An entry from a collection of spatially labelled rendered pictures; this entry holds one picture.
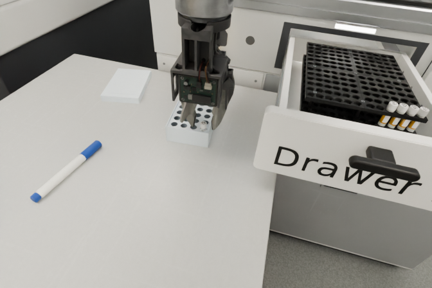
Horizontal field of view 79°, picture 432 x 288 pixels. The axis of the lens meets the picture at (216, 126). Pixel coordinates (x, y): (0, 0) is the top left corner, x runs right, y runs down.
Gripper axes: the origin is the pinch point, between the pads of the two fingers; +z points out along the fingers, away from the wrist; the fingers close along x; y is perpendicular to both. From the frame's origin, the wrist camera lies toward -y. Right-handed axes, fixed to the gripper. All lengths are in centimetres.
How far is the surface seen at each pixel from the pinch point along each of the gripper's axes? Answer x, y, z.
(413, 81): 37.8, -11.9, -7.2
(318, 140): 17.2, 10.9, -8.7
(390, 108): 28.6, 1.7, -9.3
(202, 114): -1.0, -3.5, 1.8
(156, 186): -5.3, 12.7, 5.3
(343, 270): 57, -15, 81
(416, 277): 87, -18, 81
